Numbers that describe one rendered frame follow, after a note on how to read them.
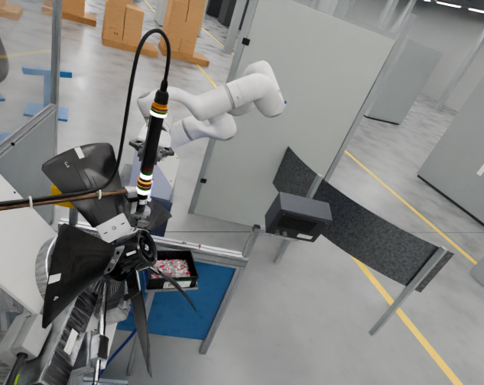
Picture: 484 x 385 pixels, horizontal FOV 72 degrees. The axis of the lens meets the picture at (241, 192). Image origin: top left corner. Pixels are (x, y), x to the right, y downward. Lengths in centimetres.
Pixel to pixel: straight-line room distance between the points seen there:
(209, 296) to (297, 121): 169
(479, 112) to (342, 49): 450
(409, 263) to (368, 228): 38
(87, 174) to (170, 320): 125
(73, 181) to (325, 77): 225
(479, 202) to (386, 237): 434
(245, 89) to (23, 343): 94
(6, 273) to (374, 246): 225
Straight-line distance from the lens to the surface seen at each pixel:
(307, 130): 300
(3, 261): 107
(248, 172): 308
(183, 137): 169
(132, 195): 104
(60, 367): 97
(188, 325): 214
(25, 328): 98
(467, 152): 701
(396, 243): 263
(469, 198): 691
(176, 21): 913
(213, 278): 183
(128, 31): 861
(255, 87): 119
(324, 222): 158
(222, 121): 164
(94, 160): 108
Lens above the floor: 196
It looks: 30 degrees down
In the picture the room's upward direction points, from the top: 21 degrees clockwise
